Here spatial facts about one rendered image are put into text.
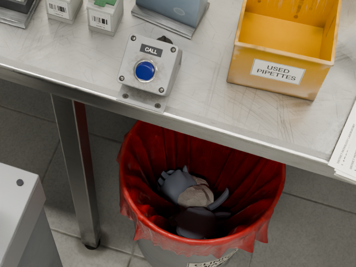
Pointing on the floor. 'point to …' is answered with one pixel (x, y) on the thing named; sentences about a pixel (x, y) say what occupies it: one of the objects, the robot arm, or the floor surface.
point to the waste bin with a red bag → (276, 169)
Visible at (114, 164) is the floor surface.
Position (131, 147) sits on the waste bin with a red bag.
